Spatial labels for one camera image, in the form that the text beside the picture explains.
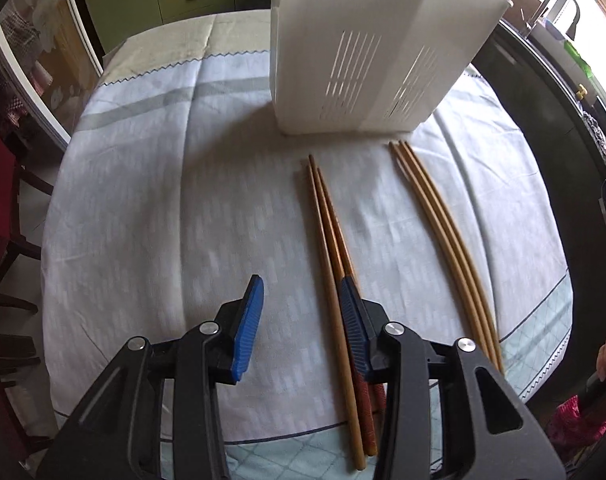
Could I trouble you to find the dark wooden chopstick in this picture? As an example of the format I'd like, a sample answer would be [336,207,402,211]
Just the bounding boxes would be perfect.
[307,162,367,470]
[313,166,387,425]
[307,154,379,458]

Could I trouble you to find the glass sliding door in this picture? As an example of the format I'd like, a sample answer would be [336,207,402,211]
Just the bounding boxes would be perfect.
[0,0,102,150]

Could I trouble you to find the patterned rag on counter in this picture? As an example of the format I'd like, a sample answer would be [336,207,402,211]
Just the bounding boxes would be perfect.
[583,112,606,159]

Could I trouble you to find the pink sleeve right forearm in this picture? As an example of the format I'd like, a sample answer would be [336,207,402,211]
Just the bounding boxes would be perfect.
[545,396,606,453]

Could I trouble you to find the red chair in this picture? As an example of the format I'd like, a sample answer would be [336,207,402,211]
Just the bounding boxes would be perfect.
[0,109,55,411]

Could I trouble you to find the tall kitchen faucet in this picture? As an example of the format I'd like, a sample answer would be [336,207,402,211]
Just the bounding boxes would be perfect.
[519,0,582,40]

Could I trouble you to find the green item on sill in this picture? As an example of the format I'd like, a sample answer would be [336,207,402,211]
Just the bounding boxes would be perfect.
[563,39,594,79]

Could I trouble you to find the white plastic utensil holder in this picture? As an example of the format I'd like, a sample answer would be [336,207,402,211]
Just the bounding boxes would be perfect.
[269,0,512,136]

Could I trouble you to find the dark counter cabinets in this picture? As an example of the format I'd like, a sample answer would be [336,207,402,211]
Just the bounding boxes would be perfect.
[470,19,606,311]

